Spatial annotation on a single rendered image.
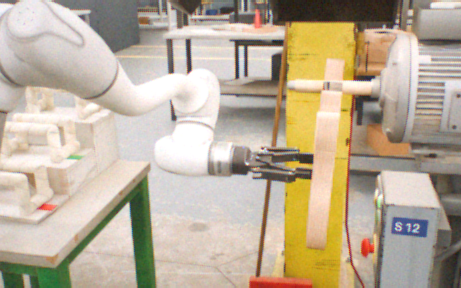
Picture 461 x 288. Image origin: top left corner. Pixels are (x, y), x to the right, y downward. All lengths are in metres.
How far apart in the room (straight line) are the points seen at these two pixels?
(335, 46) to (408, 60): 0.99
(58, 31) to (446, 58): 0.78
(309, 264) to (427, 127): 1.45
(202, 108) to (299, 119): 0.96
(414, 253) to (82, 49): 0.69
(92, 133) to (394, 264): 0.94
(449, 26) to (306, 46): 1.04
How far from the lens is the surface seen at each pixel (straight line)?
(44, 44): 0.79
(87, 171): 1.53
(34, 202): 1.38
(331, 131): 1.02
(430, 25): 1.15
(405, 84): 1.12
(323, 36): 2.10
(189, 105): 1.27
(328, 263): 2.48
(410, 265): 1.02
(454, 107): 1.13
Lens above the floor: 1.53
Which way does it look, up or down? 20 degrees down
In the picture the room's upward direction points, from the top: 1 degrees counter-clockwise
